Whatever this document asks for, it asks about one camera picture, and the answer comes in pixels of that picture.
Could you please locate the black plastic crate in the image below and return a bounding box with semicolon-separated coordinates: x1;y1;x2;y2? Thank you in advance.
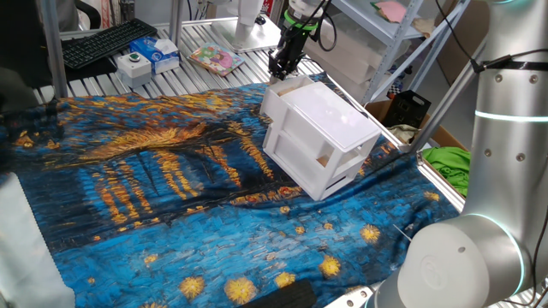
382;89;432;129

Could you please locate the black keyboard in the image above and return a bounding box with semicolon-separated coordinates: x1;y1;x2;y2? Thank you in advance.
61;17;158;71

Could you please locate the white drawer with knob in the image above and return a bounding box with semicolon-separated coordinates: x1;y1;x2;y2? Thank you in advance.
259;74;316;121

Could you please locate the open cardboard box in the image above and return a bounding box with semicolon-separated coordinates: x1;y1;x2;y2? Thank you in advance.
363;98;470;151

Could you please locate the beige crumpled cloth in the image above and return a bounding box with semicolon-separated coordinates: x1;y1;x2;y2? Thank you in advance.
387;123;423;145

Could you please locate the colourful picture book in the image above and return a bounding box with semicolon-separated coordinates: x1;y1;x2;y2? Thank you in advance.
188;41;246;77

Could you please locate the white metal shelf rack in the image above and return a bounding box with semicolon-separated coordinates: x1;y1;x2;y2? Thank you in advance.
327;0;472;106

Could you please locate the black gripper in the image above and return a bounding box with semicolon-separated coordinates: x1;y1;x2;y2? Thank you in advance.
267;25;312;83

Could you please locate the white foam box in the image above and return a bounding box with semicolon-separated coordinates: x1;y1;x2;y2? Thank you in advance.
304;26;378;86
319;16;412;65

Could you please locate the green cloth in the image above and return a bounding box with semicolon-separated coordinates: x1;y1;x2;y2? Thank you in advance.
421;145;472;198

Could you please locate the blue tissue pack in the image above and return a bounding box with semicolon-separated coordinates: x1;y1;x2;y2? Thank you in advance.
129;36;181;74

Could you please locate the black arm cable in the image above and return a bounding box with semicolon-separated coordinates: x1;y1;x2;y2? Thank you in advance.
295;0;548;308

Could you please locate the brown cardboard carton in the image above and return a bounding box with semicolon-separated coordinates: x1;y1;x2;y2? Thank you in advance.
436;0;491;86

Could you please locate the beige crumpled paper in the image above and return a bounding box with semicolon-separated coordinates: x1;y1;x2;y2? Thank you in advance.
411;16;437;39

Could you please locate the checkerboard calibration board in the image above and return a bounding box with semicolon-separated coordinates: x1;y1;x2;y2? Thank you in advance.
386;79;404;100

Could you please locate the white plastic drawer cabinet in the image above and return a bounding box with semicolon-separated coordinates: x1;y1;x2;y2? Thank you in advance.
261;80;382;202

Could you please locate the black cable strap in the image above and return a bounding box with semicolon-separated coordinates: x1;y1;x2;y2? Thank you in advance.
469;53;548;74

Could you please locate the aluminium frame post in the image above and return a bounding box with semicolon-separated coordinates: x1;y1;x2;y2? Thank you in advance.
408;36;489;156
169;0;185;48
40;0;69;98

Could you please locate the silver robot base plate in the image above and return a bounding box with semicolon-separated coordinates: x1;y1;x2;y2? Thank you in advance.
325;281;386;308

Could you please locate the white cable tie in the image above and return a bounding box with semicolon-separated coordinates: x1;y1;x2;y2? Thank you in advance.
391;222;414;245

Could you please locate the black desk chair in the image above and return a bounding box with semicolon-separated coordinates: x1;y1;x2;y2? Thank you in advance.
74;0;104;31

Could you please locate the white monitor stand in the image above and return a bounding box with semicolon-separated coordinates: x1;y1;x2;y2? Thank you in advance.
205;0;283;55

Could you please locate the pink folded paper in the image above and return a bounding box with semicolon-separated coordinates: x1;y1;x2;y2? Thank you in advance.
375;0;408;24

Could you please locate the starry night painted tablecloth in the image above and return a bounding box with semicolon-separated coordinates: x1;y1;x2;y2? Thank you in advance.
0;72;462;308

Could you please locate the white box green button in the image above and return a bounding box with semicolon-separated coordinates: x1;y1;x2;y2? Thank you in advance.
116;51;153;89

